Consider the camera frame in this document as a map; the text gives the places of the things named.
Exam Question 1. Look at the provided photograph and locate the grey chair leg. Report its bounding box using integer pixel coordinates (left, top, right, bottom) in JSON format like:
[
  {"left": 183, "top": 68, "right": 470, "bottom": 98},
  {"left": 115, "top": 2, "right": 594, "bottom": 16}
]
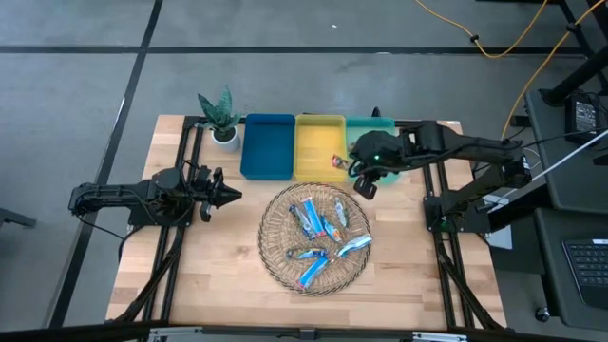
[{"left": 0, "top": 207, "right": 38, "bottom": 229}]

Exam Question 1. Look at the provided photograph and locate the black desk base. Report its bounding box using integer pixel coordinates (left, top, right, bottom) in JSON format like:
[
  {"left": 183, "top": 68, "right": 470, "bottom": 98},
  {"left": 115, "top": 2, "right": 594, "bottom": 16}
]
[{"left": 541, "top": 0, "right": 608, "bottom": 108}]

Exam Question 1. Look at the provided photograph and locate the black power cable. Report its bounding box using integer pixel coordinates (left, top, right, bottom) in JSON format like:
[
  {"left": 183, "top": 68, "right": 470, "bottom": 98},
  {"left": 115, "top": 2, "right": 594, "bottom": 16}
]
[{"left": 503, "top": 125, "right": 608, "bottom": 158}]

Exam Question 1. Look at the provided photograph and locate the teal plastic bin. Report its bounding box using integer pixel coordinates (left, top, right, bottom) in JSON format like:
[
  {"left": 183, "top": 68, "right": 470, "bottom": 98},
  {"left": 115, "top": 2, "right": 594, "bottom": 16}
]
[{"left": 345, "top": 116, "right": 403, "bottom": 186}]

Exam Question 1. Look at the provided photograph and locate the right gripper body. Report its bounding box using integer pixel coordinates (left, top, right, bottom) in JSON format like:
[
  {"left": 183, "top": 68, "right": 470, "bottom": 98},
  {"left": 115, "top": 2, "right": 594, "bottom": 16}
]
[{"left": 351, "top": 131, "right": 405, "bottom": 200}]

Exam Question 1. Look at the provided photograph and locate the snake plant in white pot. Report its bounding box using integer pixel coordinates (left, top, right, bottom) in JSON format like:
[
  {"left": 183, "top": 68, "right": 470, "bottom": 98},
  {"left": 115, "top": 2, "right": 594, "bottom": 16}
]
[{"left": 197, "top": 85, "right": 243, "bottom": 154}]

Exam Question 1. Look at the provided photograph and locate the navy blue granola bar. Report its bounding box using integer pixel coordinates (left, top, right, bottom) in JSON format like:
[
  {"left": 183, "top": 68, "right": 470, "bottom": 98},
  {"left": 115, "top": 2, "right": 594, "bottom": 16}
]
[
  {"left": 285, "top": 246, "right": 329, "bottom": 261},
  {"left": 288, "top": 203, "right": 317, "bottom": 240}
]

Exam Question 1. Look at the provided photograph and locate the silver metal bracket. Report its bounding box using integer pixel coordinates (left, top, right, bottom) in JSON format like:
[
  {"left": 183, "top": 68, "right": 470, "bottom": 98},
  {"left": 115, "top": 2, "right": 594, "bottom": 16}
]
[
  {"left": 147, "top": 326, "right": 204, "bottom": 342},
  {"left": 411, "top": 331, "right": 469, "bottom": 342}
]

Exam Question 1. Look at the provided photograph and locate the black computer keyboard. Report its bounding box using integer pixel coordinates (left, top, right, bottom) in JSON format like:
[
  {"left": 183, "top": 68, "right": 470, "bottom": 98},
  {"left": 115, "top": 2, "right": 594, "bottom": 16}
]
[{"left": 561, "top": 237, "right": 608, "bottom": 311}]

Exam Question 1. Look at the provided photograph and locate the green white granola bar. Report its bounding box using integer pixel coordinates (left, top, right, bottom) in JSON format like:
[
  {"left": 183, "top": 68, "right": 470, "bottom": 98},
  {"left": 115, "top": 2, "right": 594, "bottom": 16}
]
[{"left": 333, "top": 197, "right": 351, "bottom": 228}]

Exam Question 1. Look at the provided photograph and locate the yellow plastic bin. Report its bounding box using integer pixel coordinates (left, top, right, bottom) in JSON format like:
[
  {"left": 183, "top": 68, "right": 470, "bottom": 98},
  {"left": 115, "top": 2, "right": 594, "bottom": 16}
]
[{"left": 293, "top": 113, "right": 348, "bottom": 184}]

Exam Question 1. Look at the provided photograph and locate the white cable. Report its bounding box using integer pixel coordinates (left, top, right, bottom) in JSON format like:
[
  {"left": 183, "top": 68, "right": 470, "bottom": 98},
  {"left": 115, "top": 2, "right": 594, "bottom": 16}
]
[{"left": 529, "top": 141, "right": 608, "bottom": 184}]

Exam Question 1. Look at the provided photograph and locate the yellow extension cable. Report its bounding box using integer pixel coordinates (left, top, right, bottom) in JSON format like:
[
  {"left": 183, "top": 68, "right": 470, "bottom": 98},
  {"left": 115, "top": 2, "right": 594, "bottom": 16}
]
[
  {"left": 413, "top": 0, "right": 550, "bottom": 60},
  {"left": 501, "top": 0, "right": 608, "bottom": 140}
]

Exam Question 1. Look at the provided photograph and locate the white paper sheet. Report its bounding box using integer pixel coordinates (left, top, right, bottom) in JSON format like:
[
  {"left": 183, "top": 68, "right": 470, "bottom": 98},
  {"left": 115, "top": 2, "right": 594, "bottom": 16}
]
[{"left": 484, "top": 223, "right": 515, "bottom": 252}]

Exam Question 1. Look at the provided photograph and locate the dark blue plastic bin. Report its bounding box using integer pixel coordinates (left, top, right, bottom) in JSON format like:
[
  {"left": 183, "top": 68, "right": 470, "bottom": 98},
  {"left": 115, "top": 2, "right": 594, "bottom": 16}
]
[{"left": 239, "top": 112, "right": 296, "bottom": 182}]

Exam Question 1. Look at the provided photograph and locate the black aluminium rig frame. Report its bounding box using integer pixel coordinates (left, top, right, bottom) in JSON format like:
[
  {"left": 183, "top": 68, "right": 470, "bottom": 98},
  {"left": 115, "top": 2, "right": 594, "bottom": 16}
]
[{"left": 106, "top": 113, "right": 507, "bottom": 342}]

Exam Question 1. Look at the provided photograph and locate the dark grey desk with keyboard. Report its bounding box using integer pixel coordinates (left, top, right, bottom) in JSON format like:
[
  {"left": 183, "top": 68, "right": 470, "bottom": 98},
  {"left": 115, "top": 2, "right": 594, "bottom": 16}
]
[{"left": 534, "top": 206, "right": 608, "bottom": 332}]

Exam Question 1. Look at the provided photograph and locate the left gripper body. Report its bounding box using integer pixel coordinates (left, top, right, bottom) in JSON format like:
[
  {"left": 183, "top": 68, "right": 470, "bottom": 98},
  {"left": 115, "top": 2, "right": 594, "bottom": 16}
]
[{"left": 192, "top": 164, "right": 224, "bottom": 223}]

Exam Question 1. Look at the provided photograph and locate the round woven wicker tray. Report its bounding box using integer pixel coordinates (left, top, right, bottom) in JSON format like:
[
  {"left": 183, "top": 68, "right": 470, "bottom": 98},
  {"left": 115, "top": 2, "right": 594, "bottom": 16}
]
[{"left": 257, "top": 182, "right": 372, "bottom": 298}]

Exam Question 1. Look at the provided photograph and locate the black power adapter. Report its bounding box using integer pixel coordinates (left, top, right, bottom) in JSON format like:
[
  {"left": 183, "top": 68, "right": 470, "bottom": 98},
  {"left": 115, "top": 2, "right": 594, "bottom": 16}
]
[{"left": 563, "top": 92, "right": 603, "bottom": 146}]

